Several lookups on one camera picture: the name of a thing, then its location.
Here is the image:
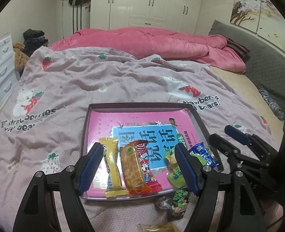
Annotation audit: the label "brown plush toy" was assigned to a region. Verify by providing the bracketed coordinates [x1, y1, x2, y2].
[12, 43, 29, 70]

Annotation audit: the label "yellow snack bar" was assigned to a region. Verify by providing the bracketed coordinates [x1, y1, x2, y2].
[98, 137, 129, 197]

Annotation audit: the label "grey quilted headboard cushion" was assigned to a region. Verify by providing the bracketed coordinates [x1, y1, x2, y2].
[209, 19, 285, 107]

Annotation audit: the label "strawberry print blanket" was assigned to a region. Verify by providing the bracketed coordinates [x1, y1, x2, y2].
[0, 46, 285, 232]

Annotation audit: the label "orange cracker packet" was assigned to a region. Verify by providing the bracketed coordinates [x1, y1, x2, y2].
[119, 141, 156, 197]

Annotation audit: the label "pile of dark clothes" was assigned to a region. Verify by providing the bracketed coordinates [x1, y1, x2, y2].
[23, 29, 48, 51]

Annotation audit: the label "green cartoon snack packet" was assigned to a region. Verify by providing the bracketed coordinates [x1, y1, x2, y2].
[168, 189, 191, 222]

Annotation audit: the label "light green snack packet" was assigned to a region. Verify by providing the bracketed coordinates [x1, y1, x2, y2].
[167, 153, 206, 189]

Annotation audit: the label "blue patterned cloth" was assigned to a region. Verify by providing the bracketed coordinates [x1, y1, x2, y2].
[258, 88, 285, 121]

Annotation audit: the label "pink picture book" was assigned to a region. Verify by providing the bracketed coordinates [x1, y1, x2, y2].
[84, 110, 207, 197]

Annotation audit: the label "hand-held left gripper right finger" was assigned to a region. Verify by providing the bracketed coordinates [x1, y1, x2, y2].
[174, 142, 270, 232]

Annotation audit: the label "beige bed sheet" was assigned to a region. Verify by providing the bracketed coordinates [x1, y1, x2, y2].
[209, 66, 285, 131]

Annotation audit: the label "dark striped pillow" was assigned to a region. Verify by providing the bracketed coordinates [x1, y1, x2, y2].
[226, 37, 250, 58]

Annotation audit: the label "yellow-green pastry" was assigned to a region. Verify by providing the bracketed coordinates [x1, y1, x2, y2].
[164, 149, 181, 168]

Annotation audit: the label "red cartoon cow snack packet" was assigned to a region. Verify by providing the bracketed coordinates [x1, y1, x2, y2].
[133, 140, 162, 191]

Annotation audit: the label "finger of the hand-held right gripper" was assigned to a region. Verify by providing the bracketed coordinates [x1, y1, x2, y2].
[225, 125, 282, 160]
[209, 133, 272, 174]

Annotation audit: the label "white wardrobe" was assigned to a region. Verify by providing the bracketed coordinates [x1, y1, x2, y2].
[90, 0, 213, 35]

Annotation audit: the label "clear-wrapped tan pastry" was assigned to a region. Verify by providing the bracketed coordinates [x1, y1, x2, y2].
[138, 223, 179, 232]

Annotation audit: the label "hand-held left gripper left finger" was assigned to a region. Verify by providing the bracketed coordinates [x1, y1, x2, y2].
[12, 142, 104, 232]

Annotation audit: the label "white drawer cabinet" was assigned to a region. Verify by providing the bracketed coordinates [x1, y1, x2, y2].
[0, 35, 18, 102]

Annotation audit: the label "blue snack packet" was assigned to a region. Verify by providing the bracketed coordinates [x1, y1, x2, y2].
[188, 142, 221, 172]

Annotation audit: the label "black striped trousers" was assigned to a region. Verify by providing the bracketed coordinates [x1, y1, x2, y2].
[69, 0, 86, 33]

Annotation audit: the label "pink quilt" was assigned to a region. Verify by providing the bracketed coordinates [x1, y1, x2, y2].
[48, 26, 247, 73]

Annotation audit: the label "dark shallow cardboard box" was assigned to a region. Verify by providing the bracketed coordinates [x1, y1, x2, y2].
[80, 103, 222, 200]

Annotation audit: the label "blossom tree wall painting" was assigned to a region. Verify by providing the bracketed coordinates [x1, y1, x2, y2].
[229, 0, 285, 56]

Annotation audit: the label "clear wrapped small candy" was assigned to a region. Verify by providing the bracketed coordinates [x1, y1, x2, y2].
[154, 196, 170, 209]

